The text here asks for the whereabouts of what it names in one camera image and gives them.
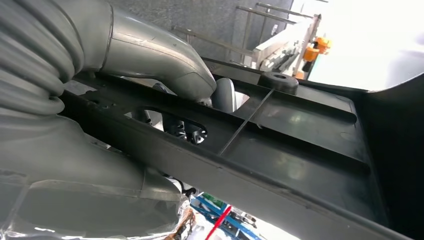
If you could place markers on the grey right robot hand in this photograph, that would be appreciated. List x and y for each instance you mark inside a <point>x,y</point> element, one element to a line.
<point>66,185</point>

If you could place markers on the red bar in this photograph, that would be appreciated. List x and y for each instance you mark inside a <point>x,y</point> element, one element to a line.
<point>218,222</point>

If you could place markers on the stainless steel side table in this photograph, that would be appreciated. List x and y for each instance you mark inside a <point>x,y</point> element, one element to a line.
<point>265,49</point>

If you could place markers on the stamped metal panel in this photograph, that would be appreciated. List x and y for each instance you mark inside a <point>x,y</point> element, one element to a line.
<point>281,53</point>

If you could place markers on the orange round object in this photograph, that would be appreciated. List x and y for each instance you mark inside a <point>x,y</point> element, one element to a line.
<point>323,44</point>
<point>310,53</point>

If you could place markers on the blue metal frame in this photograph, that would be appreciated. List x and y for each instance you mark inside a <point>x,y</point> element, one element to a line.
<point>228,220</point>

